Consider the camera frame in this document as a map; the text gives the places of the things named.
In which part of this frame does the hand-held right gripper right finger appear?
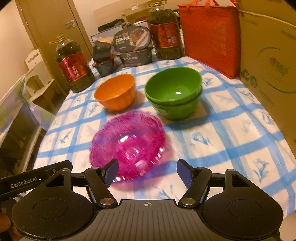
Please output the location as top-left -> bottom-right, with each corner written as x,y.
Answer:
177,159 -> 255,208

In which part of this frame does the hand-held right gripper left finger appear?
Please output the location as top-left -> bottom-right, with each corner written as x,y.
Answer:
42,159 -> 119,208

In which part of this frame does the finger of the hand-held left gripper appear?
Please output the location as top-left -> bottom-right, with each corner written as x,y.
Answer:
43,160 -> 73,174

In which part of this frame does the green plastic bowl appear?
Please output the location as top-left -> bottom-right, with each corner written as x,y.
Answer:
145,67 -> 203,103
147,89 -> 203,120

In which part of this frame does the white framed glass cabinet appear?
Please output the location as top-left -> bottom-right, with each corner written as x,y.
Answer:
0,74 -> 56,173

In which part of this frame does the blue checked floral tablecloth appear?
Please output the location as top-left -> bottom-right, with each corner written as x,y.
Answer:
32,57 -> 296,209

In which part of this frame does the orange plastic bowl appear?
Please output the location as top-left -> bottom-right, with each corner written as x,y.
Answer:
94,74 -> 136,111

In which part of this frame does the white carved wooden furniture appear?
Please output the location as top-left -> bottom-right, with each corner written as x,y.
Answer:
24,48 -> 56,103

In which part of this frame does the cooking oil bottle red label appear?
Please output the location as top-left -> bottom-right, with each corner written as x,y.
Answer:
55,34 -> 96,93
147,1 -> 186,60

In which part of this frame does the black instant meal tray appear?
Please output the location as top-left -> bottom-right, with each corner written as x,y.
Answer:
119,46 -> 154,68
92,57 -> 116,77

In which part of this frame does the dark round food package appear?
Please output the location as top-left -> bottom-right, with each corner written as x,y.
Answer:
92,38 -> 114,63

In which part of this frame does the red fabric tote bag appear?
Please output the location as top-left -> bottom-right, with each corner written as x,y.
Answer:
178,0 -> 241,80

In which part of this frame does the instant meal box printed lid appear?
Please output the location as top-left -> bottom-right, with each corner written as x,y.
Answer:
112,26 -> 151,52

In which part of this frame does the brown wooden door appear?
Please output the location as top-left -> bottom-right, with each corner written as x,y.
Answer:
16,0 -> 93,91

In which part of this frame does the large cardboard box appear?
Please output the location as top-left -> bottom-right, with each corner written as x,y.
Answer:
238,0 -> 296,150

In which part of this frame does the dark cloth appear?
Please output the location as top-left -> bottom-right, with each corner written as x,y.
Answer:
98,19 -> 133,32

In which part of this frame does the small cardboard box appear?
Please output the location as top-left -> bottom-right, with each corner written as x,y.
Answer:
122,6 -> 151,24

